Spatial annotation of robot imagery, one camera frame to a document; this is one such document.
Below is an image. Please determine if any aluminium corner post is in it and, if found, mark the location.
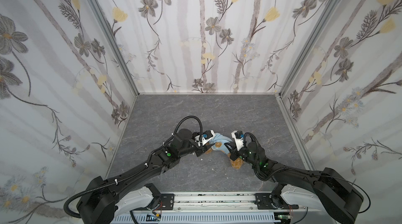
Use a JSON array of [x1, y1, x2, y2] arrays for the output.
[[87, 0, 140, 98], [277, 0, 341, 98]]

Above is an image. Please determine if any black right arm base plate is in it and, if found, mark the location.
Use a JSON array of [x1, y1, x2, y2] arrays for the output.
[[254, 193, 299, 210]]

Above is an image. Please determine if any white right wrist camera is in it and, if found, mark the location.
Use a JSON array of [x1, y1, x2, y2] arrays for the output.
[[231, 130, 245, 151]]

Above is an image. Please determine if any aluminium corner post left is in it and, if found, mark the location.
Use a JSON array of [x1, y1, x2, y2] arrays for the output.
[[87, 0, 140, 98]]

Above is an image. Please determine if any white perforated cable tray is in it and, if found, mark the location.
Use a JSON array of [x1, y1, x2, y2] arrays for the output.
[[111, 212, 282, 224]]

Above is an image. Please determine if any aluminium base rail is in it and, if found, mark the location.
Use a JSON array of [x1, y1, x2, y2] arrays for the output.
[[84, 191, 346, 224]]

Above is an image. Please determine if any aluminium corner post right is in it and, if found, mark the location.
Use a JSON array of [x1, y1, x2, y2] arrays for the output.
[[277, 0, 341, 98]]

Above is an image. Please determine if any light blue teddy hoodie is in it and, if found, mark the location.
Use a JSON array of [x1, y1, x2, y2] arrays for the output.
[[209, 133, 233, 154]]

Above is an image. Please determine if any black corrugated cable conduit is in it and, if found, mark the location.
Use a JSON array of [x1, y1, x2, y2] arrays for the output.
[[63, 178, 120, 219]]

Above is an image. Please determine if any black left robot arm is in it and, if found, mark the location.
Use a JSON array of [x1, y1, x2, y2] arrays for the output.
[[76, 129, 215, 224]]

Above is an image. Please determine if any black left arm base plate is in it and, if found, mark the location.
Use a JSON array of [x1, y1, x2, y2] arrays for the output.
[[149, 194, 175, 211]]

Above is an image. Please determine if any brown teddy bear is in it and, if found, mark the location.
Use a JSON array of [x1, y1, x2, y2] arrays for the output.
[[205, 148, 244, 170]]

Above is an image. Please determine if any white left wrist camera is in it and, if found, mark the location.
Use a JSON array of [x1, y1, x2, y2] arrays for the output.
[[194, 130, 216, 146]]

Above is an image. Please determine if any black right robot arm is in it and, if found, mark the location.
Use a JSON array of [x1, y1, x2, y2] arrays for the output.
[[225, 142, 364, 224]]

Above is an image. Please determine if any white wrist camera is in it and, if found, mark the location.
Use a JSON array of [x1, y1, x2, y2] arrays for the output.
[[194, 130, 216, 146], [231, 130, 245, 151]]

